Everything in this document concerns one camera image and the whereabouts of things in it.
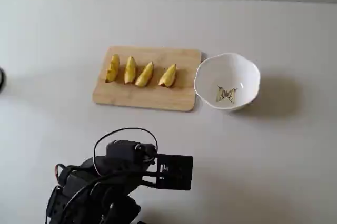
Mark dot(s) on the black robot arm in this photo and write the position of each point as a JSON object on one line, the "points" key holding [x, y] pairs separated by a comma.
{"points": [[79, 187]]}

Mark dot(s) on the wooden cutting board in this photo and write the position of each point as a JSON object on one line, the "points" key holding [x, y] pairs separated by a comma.
{"points": [[147, 97]]}

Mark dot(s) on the yellow apple slice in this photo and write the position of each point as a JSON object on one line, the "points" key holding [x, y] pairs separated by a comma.
{"points": [[129, 71], [113, 69], [144, 76]]}

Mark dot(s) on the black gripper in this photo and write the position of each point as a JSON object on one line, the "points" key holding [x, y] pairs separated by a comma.
{"points": [[126, 149]]}

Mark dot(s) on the black round object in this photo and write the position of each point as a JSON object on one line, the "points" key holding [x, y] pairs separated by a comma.
{"points": [[1, 79]]}

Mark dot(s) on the white bowl with butterfly print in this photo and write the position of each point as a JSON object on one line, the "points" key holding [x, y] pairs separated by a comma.
{"points": [[226, 74]]}

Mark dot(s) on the apple slice with red skin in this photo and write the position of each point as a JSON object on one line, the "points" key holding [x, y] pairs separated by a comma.
{"points": [[168, 76]]}

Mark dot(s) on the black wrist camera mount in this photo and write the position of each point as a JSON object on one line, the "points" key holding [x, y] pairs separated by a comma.
{"points": [[179, 171]]}

